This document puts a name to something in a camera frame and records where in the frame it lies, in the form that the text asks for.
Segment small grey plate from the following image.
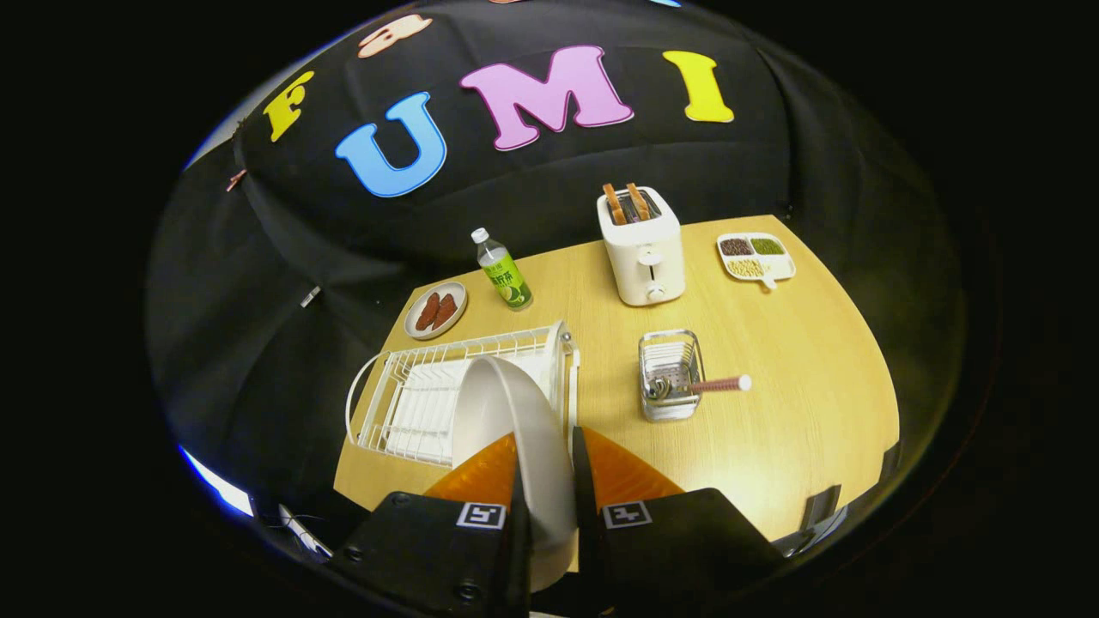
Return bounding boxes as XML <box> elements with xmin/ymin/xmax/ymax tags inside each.
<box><xmin>404</xmin><ymin>282</ymin><xmax>469</xmax><ymax>341</ymax></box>

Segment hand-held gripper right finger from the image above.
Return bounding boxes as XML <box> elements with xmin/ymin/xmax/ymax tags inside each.
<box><xmin>571</xmin><ymin>427</ymin><xmax>786</xmax><ymax>618</ymax></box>

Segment metal wire basket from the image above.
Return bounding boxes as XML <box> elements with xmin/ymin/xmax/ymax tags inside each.
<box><xmin>638</xmin><ymin>330</ymin><xmax>707</xmax><ymax>422</ymax></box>

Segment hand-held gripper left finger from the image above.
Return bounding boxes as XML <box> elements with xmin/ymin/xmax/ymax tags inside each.
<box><xmin>331</xmin><ymin>433</ymin><xmax>533</xmax><ymax>618</ymax></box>

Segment green tea bottle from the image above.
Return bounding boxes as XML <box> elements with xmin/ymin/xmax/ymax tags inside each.
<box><xmin>471</xmin><ymin>227</ymin><xmax>533</xmax><ymax>312</ymax></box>

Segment white toaster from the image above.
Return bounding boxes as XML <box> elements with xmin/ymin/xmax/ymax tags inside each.
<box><xmin>598</xmin><ymin>187</ymin><xmax>686</xmax><ymax>307</ymax></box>

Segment white plate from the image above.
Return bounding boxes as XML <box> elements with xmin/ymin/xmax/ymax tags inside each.
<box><xmin>451</xmin><ymin>355</ymin><xmax>578</xmax><ymax>593</ymax></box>

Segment white desk device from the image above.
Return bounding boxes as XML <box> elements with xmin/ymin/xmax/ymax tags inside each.
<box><xmin>277</xmin><ymin>505</ymin><xmax>334</xmax><ymax>560</ymax></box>

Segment white divided bean dish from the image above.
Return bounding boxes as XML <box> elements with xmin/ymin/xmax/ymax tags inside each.
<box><xmin>717</xmin><ymin>232</ymin><xmax>797</xmax><ymax>291</ymax></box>

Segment black backdrop cloth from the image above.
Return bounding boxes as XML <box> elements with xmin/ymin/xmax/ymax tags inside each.
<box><xmin>146</xmin><ymin>0</ymin><xmax>967</xmax><ymax>550</ymax></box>

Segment white wire dish rack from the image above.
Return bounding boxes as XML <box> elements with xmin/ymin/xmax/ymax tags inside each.
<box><xmin>346</xmin><ymin>320</ymin><xmax>580</xmax><ymax>469</ymax></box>

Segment pink handled spoon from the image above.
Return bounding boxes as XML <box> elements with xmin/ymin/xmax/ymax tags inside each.
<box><xmin>657</xmin><ymin>374</ymin><xmax>753</xmax><ymax>400</ymax></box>

